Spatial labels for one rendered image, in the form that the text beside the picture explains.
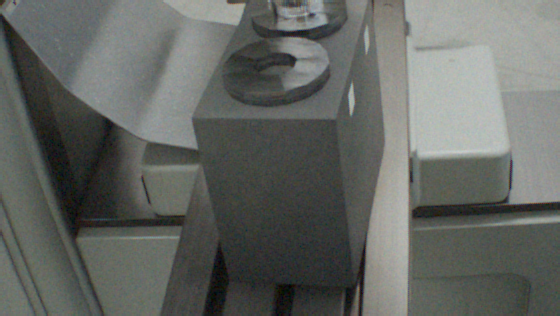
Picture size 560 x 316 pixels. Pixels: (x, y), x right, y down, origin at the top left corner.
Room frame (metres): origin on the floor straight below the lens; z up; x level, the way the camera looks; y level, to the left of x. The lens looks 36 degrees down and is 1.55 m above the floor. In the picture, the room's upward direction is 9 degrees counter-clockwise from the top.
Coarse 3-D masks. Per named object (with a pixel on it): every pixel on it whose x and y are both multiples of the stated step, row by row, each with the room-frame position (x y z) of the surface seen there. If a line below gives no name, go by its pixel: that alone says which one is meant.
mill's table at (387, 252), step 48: (384, 0) 1.12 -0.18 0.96; (384, 48) 0.99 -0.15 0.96; (384, 96) 0.88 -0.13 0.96; (192, 192) 0.76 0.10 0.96; (384, 192) 0.71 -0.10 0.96; (192, 240) 0.68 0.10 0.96; (384, 240) 0.64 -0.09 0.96; (192, 288) 0.61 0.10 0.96; (240, 288) 0.60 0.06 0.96; (288, 288) 0.62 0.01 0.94; (336, 288) 0.58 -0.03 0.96; (384, 288) 0.57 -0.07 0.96
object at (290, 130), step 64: (256, 0) 0.80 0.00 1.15; (256, 64) 0.66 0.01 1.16; (320, 64) 0.64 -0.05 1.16; (256, 128) 0.60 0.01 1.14; (320, 128) 0.58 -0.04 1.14; (384, 128) 0.78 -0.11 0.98; (256, 192) 0.60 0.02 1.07; (320, 192) 0.58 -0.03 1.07; (256, 256) 0.61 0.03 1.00; (320, 256) 0.59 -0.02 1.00
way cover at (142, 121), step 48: (48, 0) 1.07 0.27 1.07; (96, 0) 1.16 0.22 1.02; (144, 0) 1.24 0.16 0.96; (48, 48) 1.00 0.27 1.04; (96, 48) 1.07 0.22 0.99; (144, 48) 1.13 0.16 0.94; (192, 48) 1.17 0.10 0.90; (96, 96) 0.98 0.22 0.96; (144, 96) 1.03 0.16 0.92; (192, 96) 1.05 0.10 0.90; (192, 144) 0.94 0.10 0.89
